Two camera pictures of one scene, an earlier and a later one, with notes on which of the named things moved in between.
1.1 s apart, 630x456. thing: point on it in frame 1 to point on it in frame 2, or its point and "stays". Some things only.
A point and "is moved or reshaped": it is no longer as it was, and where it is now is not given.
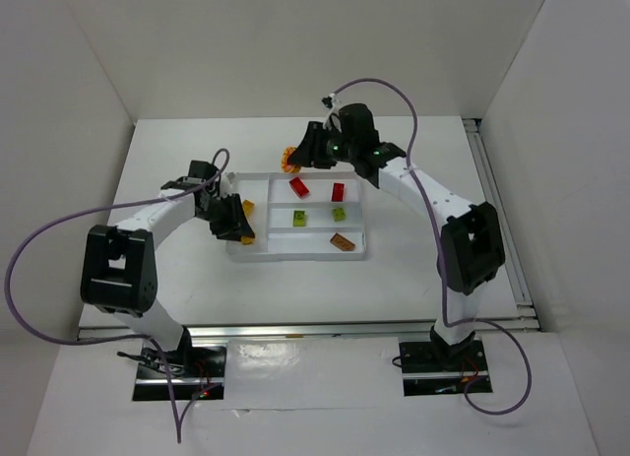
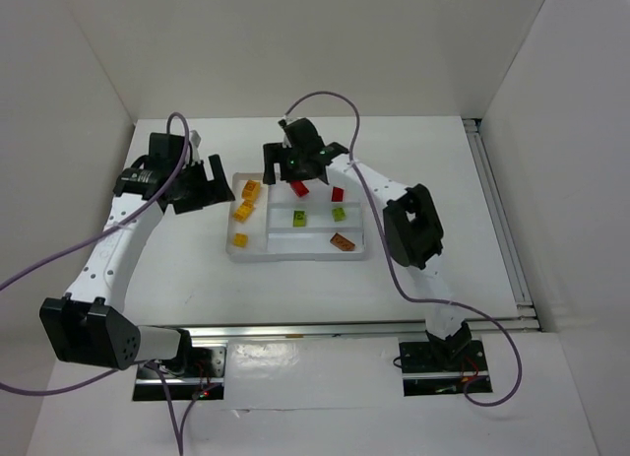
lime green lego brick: x=299 y=218 stays
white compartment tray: x=301 y=216 stays
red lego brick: x=299 y=188 stays
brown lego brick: x=342 y=242 stays
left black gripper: x=228 y=218 to x=198 y=189
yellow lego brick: x=248 y=207 stays
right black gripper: x=314 y=147 to x=295 y=165
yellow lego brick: x=286 y=166 is moved or reshaped
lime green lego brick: x=339 y=214 stays
